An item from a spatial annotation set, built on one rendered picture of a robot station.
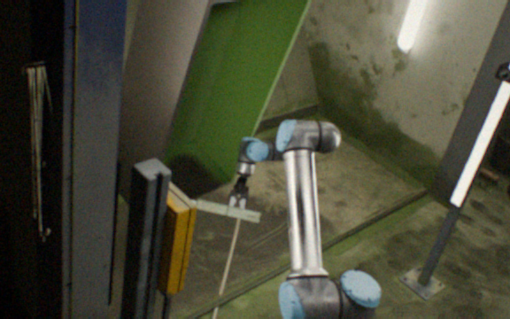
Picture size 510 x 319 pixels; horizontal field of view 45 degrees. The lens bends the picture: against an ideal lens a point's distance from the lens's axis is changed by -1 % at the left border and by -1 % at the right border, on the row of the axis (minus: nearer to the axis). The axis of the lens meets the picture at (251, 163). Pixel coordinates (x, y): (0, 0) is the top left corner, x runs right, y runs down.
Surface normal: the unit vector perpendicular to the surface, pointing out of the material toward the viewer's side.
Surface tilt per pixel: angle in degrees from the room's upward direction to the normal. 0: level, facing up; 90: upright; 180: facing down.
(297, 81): 57
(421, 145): 90
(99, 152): 90
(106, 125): 90
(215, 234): 0
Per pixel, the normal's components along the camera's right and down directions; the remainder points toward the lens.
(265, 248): 0.18, -0.82
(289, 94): 0.65, -0.01
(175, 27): -0.71, 0.29
